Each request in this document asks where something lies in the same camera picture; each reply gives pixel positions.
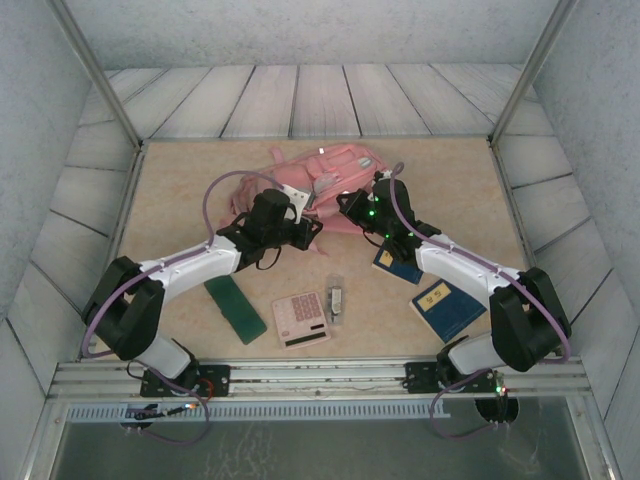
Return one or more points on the pink student backpack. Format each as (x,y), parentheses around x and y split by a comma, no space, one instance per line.
(295,175)

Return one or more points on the blue notebook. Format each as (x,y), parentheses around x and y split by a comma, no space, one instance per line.
(395,269)
(450,310)

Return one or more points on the pink calculator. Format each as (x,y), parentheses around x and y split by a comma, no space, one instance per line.
(300,320)

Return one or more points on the green pencil case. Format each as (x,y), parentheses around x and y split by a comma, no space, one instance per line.
(235,310)

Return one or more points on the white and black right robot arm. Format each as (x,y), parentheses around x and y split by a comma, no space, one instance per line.
(460,265)

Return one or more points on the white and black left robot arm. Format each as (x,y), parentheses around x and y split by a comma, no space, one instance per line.
(190,265)

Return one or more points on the grey metal panel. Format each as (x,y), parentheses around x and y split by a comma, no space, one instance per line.
(320,450)

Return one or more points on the aluminium table edge rail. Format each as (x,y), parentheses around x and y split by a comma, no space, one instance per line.
(131,185)
(515,210)

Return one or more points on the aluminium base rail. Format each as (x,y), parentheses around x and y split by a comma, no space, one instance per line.
(325,375)

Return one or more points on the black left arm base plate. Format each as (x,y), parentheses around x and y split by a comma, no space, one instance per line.
(215,380)

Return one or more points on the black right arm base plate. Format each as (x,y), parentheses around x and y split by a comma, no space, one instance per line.
(420,377)

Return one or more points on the aluminium frame post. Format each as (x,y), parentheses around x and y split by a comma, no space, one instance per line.
(95,75)
(530,65)

